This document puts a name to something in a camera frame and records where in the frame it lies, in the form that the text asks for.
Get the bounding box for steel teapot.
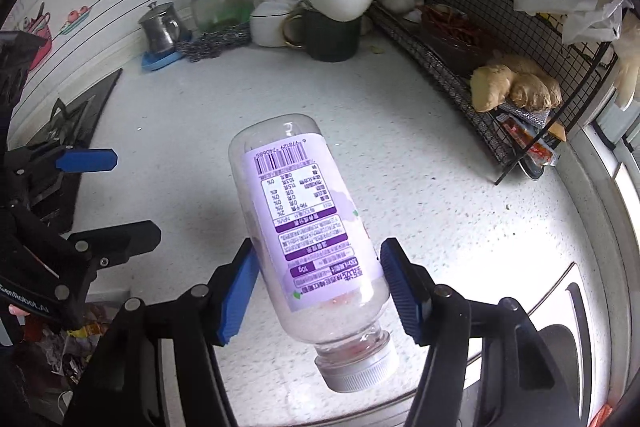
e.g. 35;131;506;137
138;1;181;55

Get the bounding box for dark green mug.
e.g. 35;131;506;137
282;7;362;62

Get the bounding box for dried red chilies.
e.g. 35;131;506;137
420;4;493;52

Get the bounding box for plastic bottle with purple label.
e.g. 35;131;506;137
227;114;401;393

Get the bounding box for waste bin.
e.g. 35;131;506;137
10;302;108;427

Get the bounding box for white lidded ceramic jar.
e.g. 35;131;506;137
250;0;296;48

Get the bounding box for white plastic bag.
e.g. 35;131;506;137
512;0;628;45

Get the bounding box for white ladle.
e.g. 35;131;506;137
307;0;383;22

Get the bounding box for steel sink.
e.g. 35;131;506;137
460;262;613;427

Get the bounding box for blue plastic dish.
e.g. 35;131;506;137
140;51;186;72

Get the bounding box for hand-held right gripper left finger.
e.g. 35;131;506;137
62;237;261;427

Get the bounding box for red seasoning sachets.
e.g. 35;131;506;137
497;112;568;168

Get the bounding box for black gas stove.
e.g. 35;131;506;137
7;68;123;233

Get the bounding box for ginger root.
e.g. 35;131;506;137
470;54;563;114

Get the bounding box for black wire rack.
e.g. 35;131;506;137
367;0;628;185

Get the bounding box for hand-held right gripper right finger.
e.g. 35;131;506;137
379;237;583;427

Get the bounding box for steel wool scourer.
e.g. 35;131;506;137
175;24;252;64

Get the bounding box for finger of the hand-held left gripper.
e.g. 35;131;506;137
65;220;162;275
4;142;119;188

